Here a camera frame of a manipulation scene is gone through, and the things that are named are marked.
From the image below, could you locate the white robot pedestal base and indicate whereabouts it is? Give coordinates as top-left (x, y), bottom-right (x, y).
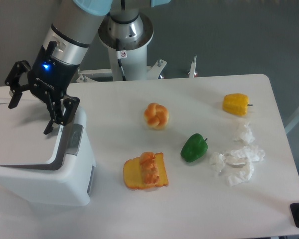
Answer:
top-left (77, 9), bottom-right (167, 83)

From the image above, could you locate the crumpled white tissue small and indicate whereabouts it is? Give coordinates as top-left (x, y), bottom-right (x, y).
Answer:
top-left (209, 152), bottom-right (225, 173)

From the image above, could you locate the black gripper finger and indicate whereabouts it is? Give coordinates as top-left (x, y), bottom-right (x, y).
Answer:
top-left (43, 94), bottom-right (80, 135)
top-left (4, 60), bottom-right (31, 109)

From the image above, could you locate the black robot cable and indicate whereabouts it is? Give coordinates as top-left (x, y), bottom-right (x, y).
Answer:
top-left (115, 37), bottom-right (127, 81)

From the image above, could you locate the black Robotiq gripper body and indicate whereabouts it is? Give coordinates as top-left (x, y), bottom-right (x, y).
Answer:
top-left (27, 44), bottom-right (79, 103)

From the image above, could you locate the crumpled white tissue upper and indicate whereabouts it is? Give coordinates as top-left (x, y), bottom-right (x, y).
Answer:
top-left (233, 121), bottom-right (255, 145)

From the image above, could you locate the yellow bell pepper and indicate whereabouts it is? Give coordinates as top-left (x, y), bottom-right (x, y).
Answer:
top-left (222, 93), bottom-right (253, 117)

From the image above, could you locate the knotted bread roll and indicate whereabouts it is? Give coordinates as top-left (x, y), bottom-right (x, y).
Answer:
top-left (144, 103), bottom-right (169, 130)

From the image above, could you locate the green bell pepper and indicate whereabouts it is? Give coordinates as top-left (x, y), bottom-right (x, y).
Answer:
top-left (180, 133), bottom-right (208, 163)

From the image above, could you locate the crumpled white tissue large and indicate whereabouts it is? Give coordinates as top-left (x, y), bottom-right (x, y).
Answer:
top-left (225, 145), bottom-right (265, 186)

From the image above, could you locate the toast bread slice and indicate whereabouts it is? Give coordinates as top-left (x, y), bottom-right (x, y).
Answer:
top-left (123, 152), bottom-right (169, 190)

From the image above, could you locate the white trash can lid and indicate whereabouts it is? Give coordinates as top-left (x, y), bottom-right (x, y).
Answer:
top-left (0, 98), bottom-right (60, 165)

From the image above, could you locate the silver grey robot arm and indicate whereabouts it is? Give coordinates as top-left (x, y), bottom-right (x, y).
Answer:
top-left (5, 0), bottom-right (164, 134)

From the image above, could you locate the long croissant bread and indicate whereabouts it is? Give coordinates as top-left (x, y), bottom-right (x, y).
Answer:
top-left (140, 152), bottom-right (159, 185)

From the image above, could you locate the white plastic trash can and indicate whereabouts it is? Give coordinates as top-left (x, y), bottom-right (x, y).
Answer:
top-left (0, 87), bottom-right (96, 206)

